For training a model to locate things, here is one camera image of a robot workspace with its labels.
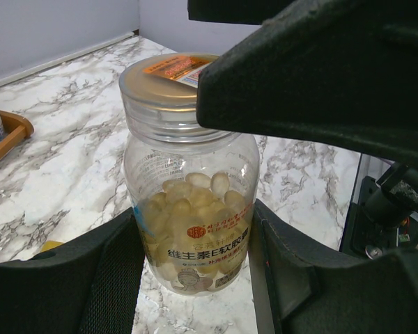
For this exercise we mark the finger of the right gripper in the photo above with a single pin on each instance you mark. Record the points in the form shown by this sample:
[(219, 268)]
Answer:
[(344, 73)]

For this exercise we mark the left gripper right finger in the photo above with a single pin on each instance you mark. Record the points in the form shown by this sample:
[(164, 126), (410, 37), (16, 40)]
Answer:
[(302, 286)]

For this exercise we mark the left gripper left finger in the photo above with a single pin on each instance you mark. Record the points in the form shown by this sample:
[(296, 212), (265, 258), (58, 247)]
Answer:
[(87, 285)]

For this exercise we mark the yellow weekly pill organizer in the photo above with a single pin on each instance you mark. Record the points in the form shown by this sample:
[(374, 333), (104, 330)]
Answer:
[(49, 245)]

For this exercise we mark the clear pill bottle gold lid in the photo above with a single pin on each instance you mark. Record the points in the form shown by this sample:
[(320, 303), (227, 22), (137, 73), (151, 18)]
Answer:
[(192, 189)]

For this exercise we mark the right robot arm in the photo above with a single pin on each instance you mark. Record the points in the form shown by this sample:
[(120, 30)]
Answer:
[(383, 205)]

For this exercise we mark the wooden three-tier shelf rack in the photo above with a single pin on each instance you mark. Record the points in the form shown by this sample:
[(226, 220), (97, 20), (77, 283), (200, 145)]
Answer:
[(17, 129)]

